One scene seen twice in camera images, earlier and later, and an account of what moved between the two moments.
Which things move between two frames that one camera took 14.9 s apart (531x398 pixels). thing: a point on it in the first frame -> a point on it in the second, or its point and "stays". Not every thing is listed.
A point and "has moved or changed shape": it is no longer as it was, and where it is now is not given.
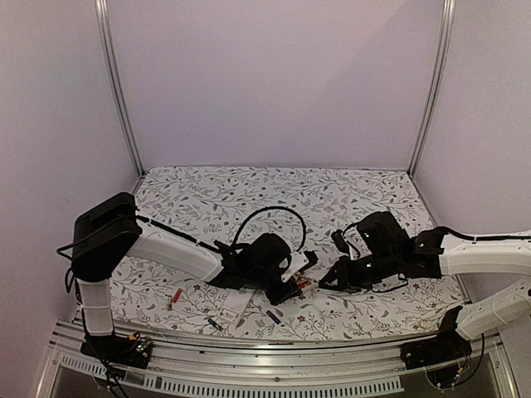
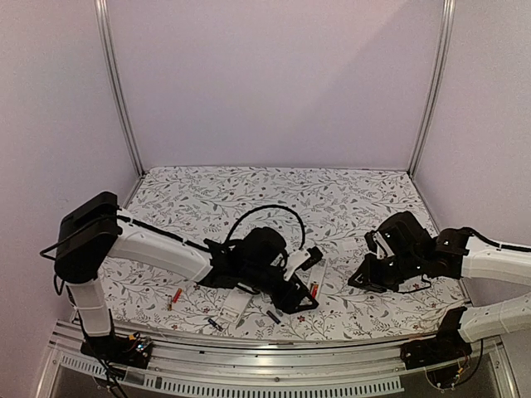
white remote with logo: (235, 305) stays
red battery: (177, 294) stays
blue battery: (273, 317) stays
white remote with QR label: (304, 281) has moved or changed shape
